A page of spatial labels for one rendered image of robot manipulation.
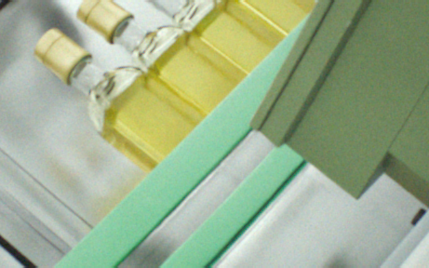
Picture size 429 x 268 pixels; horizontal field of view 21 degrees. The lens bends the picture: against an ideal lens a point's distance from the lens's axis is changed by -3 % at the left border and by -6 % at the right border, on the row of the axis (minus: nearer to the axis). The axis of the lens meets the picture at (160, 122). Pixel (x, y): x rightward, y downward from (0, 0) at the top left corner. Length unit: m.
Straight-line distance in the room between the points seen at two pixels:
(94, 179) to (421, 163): 0.72
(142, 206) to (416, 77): 0.43
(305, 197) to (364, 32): 0.40
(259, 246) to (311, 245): 0.04
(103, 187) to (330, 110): 0.69
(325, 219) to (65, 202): 0.37
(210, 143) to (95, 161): 0.30
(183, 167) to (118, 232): 0.07
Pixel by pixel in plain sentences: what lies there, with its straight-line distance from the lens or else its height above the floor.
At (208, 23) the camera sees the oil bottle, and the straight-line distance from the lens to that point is 1.11.
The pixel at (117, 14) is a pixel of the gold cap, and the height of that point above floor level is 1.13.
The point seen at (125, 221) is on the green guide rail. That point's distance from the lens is 0.88.
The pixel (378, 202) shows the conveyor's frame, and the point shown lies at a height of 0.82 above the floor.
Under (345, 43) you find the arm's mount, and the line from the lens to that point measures 0.50.
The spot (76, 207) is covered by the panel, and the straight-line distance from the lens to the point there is 1.18.
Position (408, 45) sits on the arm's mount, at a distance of 0.49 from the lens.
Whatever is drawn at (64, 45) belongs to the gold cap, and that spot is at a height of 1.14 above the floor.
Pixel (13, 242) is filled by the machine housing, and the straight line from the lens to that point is 1.18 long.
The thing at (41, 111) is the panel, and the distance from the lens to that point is 1.23.
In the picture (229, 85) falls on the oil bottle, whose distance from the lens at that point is 1.07.
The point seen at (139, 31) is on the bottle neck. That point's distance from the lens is 1.11.
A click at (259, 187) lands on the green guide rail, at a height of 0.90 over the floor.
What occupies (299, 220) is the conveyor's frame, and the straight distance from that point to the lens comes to 0.88.
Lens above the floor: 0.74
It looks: 15 degrees up
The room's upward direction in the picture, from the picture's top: 52 degrees counter-clockwise
